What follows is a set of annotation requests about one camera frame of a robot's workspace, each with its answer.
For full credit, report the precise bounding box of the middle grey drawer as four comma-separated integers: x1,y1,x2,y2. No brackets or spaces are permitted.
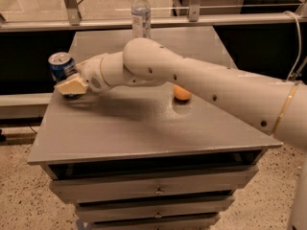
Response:
76,195,234,222

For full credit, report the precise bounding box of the aluminium frame rail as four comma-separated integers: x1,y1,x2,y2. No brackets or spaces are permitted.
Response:
0,0,306,32

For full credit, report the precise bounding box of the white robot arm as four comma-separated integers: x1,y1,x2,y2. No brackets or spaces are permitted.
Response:
55,37,307,151

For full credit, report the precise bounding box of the orange fruit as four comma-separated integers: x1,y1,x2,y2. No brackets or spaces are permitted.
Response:
173,85,192,101

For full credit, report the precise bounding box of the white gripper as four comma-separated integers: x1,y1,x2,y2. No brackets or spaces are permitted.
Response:
55,54,110,95

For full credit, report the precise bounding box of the white cable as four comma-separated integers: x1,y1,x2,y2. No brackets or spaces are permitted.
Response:
283,11,307,82

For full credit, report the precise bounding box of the grey drawer cabinet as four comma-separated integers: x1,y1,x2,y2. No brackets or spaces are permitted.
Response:
27,26,284,230

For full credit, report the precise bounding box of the bottom grey drawer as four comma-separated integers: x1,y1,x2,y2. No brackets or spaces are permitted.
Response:
91,213,220,230

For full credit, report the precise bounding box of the blue pepsi can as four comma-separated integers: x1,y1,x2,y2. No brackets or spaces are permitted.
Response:
48,52,77,82

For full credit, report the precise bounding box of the clear plastic water bottle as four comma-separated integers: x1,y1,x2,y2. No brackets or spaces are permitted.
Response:
131,0,151,38

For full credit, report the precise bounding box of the grey drawer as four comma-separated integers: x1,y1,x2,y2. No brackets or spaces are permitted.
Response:
76,195,234,222
50,166,258,203
91,213,220,230

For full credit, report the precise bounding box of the top grey drawer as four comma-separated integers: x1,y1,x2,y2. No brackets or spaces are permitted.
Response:
50,166,258,203

